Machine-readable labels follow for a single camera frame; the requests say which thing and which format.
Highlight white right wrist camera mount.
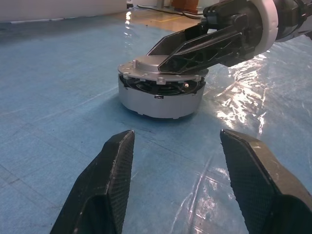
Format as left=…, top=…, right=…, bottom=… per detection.
left=251, top=0, right=279, bottom=52

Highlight silver motor housing copper windings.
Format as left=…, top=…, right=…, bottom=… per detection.
left=117, top=73, right=207, bottom=119

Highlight silver spoked rotor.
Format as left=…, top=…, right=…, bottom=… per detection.
left=124, top=79, right=203, bottom=96

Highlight black floor cable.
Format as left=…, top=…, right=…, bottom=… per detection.
left=136, top=4, right=203, bottom=20

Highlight blue plastic table cover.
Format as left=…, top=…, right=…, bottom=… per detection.
left=0, top=6, right=312, bottom=234

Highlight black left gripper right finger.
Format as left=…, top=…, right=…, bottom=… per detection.
left=220, top=129, right=312, bottom=234

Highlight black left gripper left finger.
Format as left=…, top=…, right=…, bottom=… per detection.
left=50, top=129, right=136, bottom=234

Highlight orange brown box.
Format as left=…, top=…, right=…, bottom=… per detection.
left=172, top=0, right=199, bottom=12

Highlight brown cardboard floor mat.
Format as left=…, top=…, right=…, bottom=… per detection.
left=129, top=9, right=204, bottom=34

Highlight silver round motor lid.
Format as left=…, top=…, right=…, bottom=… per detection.
left=117, top=55, right=210, bottom=85

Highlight white curtain sheet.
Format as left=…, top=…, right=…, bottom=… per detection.
left=0, top=0, right=127, bottom=24

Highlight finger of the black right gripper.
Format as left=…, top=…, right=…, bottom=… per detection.
left=157, top=28, right=245, bottom=74
left=146, top=22, right=208, bottom=57

